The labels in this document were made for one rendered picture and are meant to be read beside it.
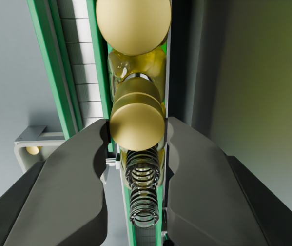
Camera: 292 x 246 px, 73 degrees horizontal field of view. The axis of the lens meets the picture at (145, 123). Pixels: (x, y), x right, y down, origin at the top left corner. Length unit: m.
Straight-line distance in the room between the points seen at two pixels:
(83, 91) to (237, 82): 0.29
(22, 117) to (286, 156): 0.62
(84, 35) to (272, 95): 0.31
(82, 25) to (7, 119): 0.40
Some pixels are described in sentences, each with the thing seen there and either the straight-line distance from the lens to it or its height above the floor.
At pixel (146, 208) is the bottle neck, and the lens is 0.20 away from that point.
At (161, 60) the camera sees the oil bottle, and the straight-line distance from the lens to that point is 0.18.
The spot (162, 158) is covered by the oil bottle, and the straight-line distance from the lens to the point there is 0.24.
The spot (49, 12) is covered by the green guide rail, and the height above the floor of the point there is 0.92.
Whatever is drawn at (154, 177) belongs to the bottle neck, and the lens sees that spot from 0.17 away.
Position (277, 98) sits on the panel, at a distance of 0.20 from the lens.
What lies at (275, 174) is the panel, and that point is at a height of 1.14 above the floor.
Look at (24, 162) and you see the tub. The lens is 0.65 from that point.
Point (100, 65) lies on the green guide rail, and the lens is 0.31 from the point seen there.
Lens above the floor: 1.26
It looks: 60 degrees down
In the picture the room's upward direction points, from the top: 176 degrees clockwise
